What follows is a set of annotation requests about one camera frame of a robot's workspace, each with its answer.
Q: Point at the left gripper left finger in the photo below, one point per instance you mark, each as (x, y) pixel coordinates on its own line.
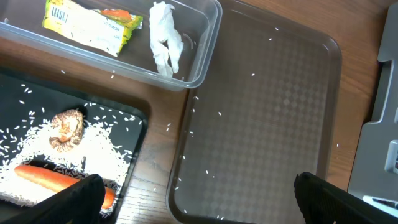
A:
(79, 203)

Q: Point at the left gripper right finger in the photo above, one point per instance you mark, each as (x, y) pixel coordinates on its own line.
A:
(324, 203)

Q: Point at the orange carrot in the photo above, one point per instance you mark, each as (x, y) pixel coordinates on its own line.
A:
(40, 183)

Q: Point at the brown food clump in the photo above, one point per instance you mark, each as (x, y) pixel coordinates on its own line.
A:
(68, 130)

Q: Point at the yellow green snack wrapper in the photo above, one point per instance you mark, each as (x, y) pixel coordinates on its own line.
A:
(108, 29)

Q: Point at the white napkin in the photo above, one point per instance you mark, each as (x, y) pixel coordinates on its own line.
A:
(165, 41)

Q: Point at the grey dishwasher rack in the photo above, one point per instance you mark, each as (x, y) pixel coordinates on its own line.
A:
(374, 175)

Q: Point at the black waste tray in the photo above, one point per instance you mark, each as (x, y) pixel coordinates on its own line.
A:
(130, 124)

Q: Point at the white rice pile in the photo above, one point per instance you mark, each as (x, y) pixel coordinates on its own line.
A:
(93, 149)

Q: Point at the brown serving tray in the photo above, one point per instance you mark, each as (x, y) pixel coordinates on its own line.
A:
(263, 115)

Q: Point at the clear plastic bin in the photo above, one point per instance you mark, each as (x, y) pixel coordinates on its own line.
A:
(197, 22)

